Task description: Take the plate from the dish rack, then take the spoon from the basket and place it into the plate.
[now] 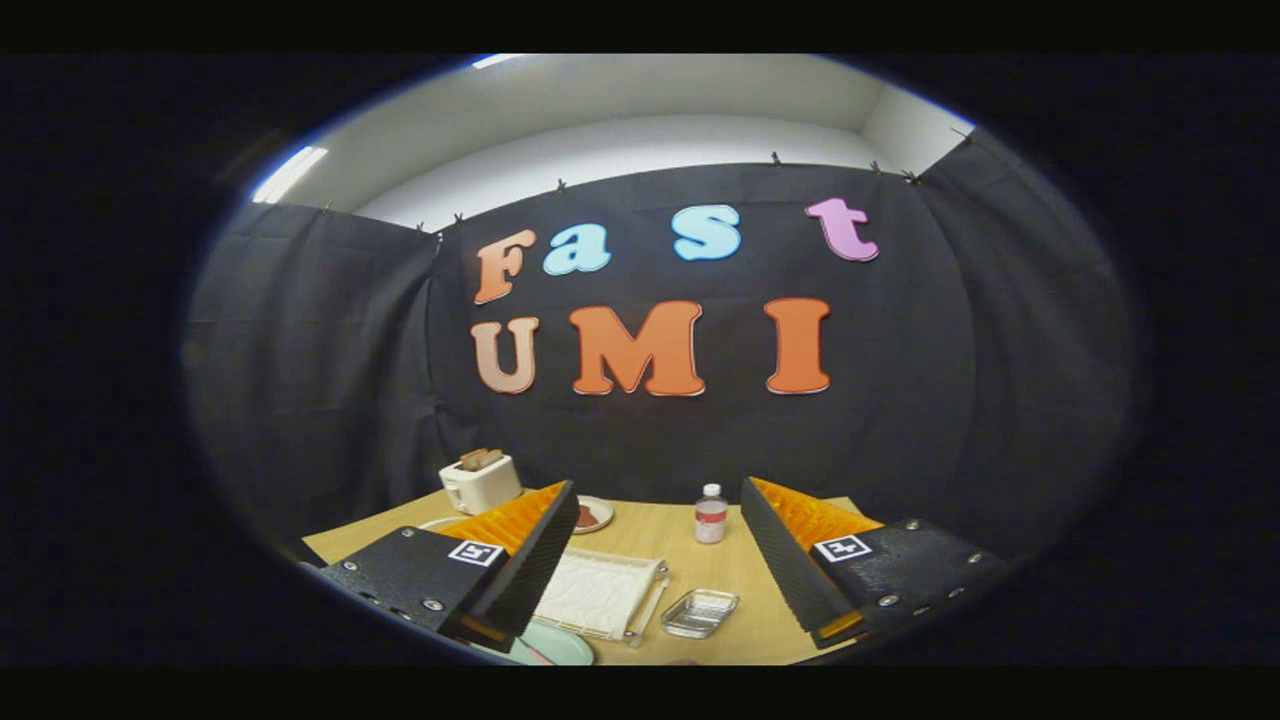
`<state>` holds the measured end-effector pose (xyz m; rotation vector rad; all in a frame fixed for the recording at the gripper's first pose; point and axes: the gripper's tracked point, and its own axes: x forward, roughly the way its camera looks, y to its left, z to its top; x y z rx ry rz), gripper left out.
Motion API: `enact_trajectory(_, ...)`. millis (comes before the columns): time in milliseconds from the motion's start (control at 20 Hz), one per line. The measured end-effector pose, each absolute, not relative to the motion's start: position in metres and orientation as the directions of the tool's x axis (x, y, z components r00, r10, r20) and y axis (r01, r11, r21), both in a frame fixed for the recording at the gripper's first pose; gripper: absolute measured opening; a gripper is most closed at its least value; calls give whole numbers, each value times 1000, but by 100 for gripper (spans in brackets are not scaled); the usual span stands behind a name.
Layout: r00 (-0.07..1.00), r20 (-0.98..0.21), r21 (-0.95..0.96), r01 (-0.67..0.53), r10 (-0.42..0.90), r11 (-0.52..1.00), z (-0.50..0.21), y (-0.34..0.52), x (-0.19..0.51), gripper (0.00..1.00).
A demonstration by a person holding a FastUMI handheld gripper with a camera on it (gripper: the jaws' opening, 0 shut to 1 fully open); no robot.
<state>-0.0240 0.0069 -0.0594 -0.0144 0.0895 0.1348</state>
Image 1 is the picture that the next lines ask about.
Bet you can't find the light green plate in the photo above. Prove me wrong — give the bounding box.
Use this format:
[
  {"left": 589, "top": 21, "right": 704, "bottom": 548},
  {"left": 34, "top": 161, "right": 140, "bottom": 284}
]
[{"left": 470, "top": 618, "right": 596, "bottom": 667}]

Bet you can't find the white toaster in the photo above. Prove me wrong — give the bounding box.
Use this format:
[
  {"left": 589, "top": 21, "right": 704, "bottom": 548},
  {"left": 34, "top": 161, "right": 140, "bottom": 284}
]
[{"left": 438, "top": 448, "right": 524, "bottom": 516}]

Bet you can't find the clear bottle with red label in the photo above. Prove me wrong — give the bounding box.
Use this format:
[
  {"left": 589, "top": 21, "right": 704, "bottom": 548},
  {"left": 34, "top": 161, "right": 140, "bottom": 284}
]
[{"left": 694, "top": 483, "right": 730, "bottom": 545}]

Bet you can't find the small metal basket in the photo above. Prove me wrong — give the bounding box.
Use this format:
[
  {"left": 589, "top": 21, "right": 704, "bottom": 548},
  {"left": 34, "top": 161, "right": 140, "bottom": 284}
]
[{"left": 660, "top": 588, "right": 741, "bottom": 641}]

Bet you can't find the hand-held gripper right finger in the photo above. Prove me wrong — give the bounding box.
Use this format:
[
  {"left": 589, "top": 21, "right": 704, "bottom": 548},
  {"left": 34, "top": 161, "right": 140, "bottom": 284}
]
[{"left": 740, "top": 477, "right": 1013, "bottom": 651}]

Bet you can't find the white wire dish rack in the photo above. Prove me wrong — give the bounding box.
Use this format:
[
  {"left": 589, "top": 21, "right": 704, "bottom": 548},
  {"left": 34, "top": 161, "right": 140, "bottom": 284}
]
[{"left": 418, "top": 515, "right": 673, "bottom": 646}]

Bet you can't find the white drip tray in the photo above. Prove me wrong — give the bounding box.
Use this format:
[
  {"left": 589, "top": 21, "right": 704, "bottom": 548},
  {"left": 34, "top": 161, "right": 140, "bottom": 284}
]
[{"left": 535, "top": 548, "right": 663, "bottom": 641}]

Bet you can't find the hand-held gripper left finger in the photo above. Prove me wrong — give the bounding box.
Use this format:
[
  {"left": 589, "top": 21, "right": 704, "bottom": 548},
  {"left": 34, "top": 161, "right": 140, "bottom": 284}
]
[{"left": 318, "top": 480, "right": 581, "bottom": 654}]

